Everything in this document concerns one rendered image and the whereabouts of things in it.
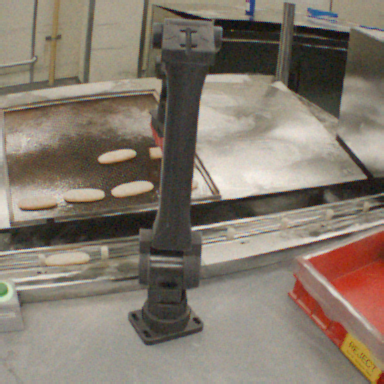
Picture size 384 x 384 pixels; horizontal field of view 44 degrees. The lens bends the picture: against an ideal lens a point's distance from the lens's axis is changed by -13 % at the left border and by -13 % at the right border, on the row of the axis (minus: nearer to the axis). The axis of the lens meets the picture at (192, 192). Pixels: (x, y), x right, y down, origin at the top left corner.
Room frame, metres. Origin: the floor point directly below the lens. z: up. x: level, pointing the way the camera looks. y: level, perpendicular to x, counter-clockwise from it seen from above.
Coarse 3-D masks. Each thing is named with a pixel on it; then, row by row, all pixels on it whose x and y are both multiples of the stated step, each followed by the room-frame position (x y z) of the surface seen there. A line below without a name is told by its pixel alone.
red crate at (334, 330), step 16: (352, 272) 0.88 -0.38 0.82; (368, 272) 0.88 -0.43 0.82; (304, 288) 0.77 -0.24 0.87; (336, 288) 0.82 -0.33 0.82; (352, 288) 0.82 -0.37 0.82; (368, 288) 0.82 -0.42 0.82; (304, 304) 0.75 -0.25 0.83; (352, 304) 0.77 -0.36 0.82; (368, 304) 0.77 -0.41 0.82; (320, 320) 0.70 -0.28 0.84; (368, 320) 0.71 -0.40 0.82; (336, 336) 0.65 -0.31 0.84
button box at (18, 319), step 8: (8, 280) 0.65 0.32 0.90; (16, 296) 0.61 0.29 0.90; (0, 304) 0.58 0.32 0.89; (8, 304) 0.59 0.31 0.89; (16, 304) 0.60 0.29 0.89; (0, 312) 0.58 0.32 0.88; (8, 312) 0.59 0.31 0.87; (16, 312) 0.59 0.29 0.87; (0, 320) 0.58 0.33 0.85; (8, 320) 0.59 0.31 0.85; (16, 320) 0.59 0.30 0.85; (0, 328) 0.58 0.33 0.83; (8, 328) 0.58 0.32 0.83; (16, 328) 0.59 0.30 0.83; (24, 328) 0.60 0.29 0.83
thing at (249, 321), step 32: (192, 288) 0.80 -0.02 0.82; (224, 288) 0.81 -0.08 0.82; (256, 288) 0.82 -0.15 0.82; (288, 288) 0.82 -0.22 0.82; (32, 320) 0.63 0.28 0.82; (64, 320) 0.65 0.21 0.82; (96, 320) 0.67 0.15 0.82; (224, 320) 0.71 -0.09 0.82; (256, 320) 0.72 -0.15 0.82; (288, 320) 0.72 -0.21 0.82; (0, 352) 0.52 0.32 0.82; (32, 352) 0.55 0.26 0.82; (64, 352) 0.56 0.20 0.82; (96, 352) 0.58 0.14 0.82; (128, 352) 0.60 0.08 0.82; (160, 352) 0.61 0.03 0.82; (192, 352) 0.62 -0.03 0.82; (224, 352) 0.62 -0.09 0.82; (256, 352) 0.62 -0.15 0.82; (288, 352) 0.63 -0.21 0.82; (320, 352) 0.62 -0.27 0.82
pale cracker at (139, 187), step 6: (120, 186) 1.02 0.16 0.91; (126, 186) 1.02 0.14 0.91; (132, 186) 1.03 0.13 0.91; (138, 186) 1.03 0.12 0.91; (144, 186) 1.03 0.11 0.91; (150, 186) 1.04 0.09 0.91; (114, 192) 1.00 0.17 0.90; (120, 192) 1.00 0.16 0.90; (126, 192) 1.00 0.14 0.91; (132, 192) 1.01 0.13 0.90; (138, 192) 1.02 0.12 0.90; (144, 192) 1.02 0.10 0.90
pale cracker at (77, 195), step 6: (66, 192) 0.97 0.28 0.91; (72, 192) 0.97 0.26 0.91; (78, 192) 0.97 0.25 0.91; (84, 192) 0.98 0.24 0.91; (90, 192) 0.98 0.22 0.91; (96, 192) 0.99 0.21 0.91; (102, 192) 0.99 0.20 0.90; (66, 198) 0.95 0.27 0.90; (72, 198) 0.96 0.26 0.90; (78, 198) 0.96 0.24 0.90; (84, 198) 0.96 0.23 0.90; (90, 198) 0.97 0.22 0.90; (96, 198) 0.97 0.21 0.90; (102, 198) 0.98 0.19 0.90
